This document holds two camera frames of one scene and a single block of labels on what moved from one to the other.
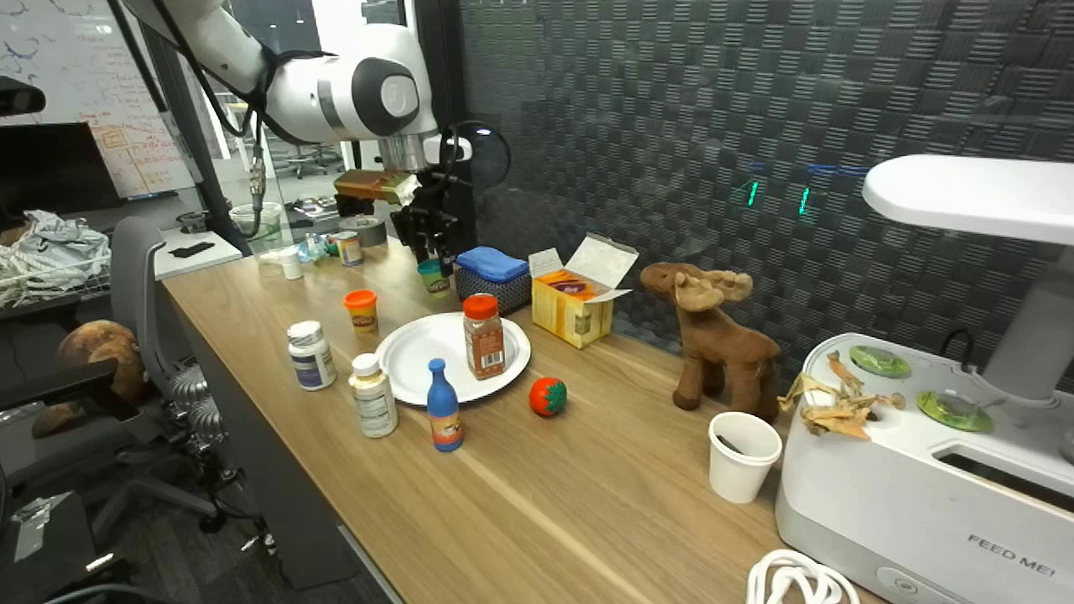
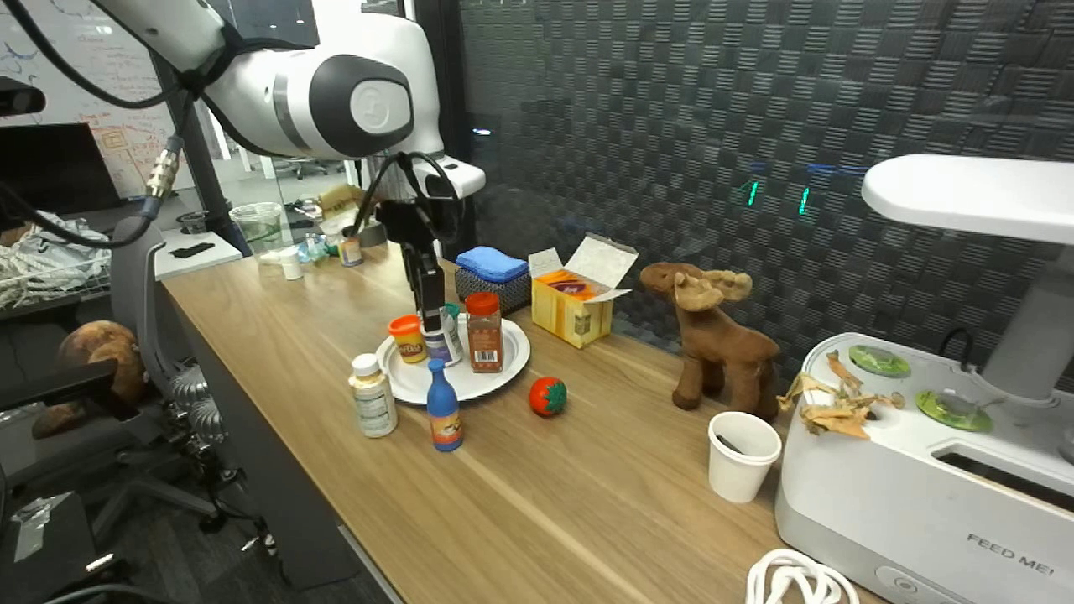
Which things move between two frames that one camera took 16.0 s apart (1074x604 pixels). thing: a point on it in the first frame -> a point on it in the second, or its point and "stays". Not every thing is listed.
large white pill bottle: (312, 356) -> (460, 331)
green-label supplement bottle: (373, 396) stays
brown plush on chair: (111, 350) stays
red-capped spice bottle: (484, 332) stays
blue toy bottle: (444, 409) stays
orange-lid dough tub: (363, 310) -> (409, 336)
